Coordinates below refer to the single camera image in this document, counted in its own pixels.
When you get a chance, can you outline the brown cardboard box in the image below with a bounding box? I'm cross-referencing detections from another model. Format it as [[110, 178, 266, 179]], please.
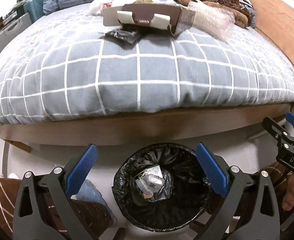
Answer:
[[102, 3, 196, 36]]

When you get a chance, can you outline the black-lined trash bin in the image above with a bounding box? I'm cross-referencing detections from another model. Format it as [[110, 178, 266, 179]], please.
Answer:
[[112, 143, 214, 232]]

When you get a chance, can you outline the person's right hand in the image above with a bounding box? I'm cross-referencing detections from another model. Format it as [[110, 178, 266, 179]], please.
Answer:
[[282, 173, 294, 211]]

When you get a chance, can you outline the clear bubble wrap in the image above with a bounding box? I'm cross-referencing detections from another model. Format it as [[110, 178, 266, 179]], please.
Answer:
[[188, 0, 235, 43]]

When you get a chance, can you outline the grey checked bed sheet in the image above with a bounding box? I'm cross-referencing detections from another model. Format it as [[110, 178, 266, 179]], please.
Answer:
[[0, 4, 294, 125]]

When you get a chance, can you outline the black plastic packet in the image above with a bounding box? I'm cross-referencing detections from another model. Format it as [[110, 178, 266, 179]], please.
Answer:
[[105, 27, 146, 45]]

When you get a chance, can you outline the grey suitcase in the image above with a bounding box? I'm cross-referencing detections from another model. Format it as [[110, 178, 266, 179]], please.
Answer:
[[0, 12, 32, 53]]

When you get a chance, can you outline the teal suitcase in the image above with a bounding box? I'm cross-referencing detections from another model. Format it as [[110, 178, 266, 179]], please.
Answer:
[[22, 0, 45, 23]]

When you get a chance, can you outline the clear red-printed plastic bag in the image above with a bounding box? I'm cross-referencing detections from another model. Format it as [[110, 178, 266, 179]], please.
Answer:
[[86, 0, 113, 16]]

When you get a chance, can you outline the wooden bed frame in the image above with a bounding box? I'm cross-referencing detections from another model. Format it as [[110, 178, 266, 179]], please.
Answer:
[[0, 0, 294, 152]]

